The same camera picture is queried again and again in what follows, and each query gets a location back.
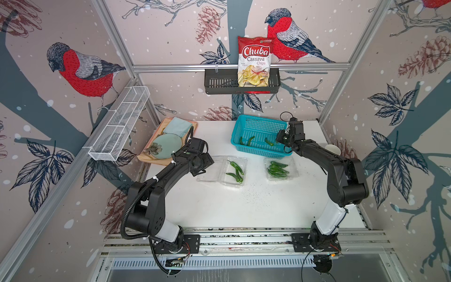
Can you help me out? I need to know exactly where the teal plastic mesh basket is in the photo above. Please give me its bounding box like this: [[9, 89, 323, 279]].
[[231, 115, 292, 159]]

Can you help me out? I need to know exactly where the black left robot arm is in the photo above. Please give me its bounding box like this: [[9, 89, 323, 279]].
[[120, 138, 214, 251]]

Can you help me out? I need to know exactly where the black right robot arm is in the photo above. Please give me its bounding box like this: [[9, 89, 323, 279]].
[[276, 117, 369, 249]]

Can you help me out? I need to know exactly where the green ceramic plate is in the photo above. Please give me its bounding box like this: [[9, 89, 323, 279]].
[[143, 134, 182, 159]]

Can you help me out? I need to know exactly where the light green folded cloth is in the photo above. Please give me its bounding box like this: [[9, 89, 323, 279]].
[[163, 117, 193, 137]]

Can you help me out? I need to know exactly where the white ceramic cup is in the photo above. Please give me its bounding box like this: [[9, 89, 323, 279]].
[[324, 144, 341, 156]]

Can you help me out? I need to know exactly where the wooden tray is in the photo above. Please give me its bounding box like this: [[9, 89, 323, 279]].
[[137, 117, 198, 166]]

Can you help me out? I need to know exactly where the Chuba cassava chips bag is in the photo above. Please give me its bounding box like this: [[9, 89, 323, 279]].
[[237, 36, 274, 87]]

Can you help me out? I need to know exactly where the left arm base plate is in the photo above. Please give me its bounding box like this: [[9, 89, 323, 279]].
[[153, 235, 200, 255]]

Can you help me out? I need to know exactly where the black wall shelf basket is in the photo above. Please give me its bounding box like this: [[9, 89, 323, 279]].
[[204, 67, 281, 95]]

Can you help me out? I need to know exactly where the white wire wall basket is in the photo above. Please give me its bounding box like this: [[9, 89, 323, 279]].
[[88, 86, 150, 162]]

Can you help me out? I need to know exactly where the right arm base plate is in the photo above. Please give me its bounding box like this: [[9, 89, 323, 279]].
[[291, 233, 341, 253]]

